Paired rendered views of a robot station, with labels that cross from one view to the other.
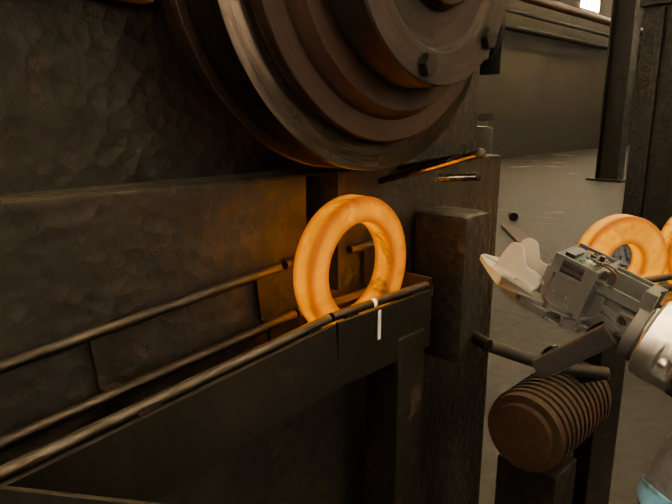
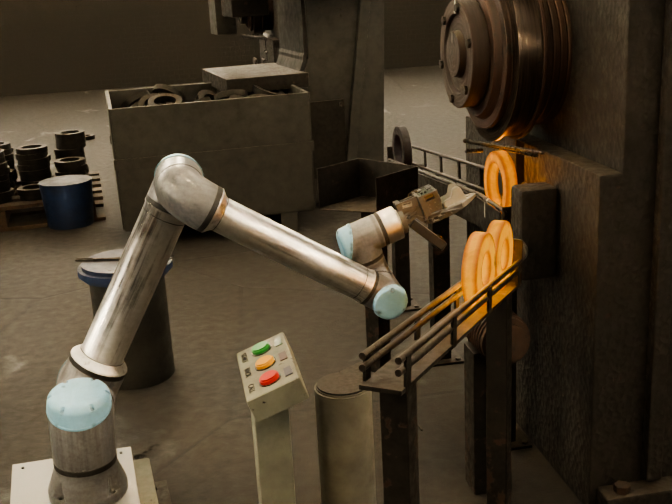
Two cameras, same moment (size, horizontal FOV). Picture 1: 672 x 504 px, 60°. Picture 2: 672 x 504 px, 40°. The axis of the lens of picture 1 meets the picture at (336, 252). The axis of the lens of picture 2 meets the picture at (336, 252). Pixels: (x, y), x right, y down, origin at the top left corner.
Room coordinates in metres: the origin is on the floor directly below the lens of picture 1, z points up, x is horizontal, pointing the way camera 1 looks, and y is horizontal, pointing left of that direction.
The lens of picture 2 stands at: (1.83, -2.32, 1.35)
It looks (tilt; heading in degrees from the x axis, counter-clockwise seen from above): 17 degrees down; 126
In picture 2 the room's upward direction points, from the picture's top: 3 degrees counter-clockwise
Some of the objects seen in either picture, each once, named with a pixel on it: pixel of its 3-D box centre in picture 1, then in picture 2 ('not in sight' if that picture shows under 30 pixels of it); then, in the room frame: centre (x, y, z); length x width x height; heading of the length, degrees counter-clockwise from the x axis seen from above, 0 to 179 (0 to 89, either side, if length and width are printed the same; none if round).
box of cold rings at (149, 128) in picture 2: not in sight; (207, 154); (-1.71, 1.40, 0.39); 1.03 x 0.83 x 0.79; 50
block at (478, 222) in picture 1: (448, 282); (534, 231); (0.91, -0.18, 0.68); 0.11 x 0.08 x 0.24; 46
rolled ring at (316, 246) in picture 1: (353, 266); (500, 184); (0.74, -0.02, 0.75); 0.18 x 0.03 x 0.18; 136
